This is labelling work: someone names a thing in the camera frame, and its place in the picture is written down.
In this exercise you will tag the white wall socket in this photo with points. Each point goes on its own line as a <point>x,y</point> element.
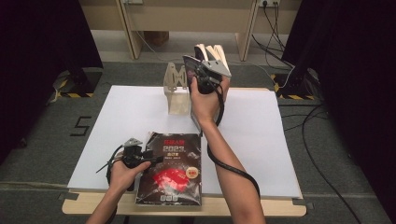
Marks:
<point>270,2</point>

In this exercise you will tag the person's right hand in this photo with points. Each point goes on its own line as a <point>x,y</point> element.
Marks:
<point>207,107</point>

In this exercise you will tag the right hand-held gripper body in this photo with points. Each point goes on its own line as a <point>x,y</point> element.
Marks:
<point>210,82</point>

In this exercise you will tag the white magazine with picture grid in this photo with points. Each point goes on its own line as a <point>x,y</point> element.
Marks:
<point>219,54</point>

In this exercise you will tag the black curtain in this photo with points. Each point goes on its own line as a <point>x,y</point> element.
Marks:
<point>37,62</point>
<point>358,77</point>

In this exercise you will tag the black stand base hazard tape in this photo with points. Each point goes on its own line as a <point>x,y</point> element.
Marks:
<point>295,84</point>
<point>82,81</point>

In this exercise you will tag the white board sheet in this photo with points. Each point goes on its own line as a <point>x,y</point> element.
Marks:
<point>124,102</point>

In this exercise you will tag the person's left hand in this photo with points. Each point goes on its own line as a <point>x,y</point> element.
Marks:
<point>124,179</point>

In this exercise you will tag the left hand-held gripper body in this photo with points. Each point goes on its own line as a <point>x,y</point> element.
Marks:
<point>135,155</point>

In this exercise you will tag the beige expandable book rack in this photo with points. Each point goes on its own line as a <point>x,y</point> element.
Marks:
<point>179,104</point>

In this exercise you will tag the black magazine with red print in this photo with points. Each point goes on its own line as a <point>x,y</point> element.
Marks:
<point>174,161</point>

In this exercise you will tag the black tape piece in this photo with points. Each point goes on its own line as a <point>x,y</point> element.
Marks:
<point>68,196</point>
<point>303,204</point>

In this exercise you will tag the beige wooden desk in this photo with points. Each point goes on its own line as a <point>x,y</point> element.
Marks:
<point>193,18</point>

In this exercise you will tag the brown cardboard box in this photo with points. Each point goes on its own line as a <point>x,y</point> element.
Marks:
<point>157,37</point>

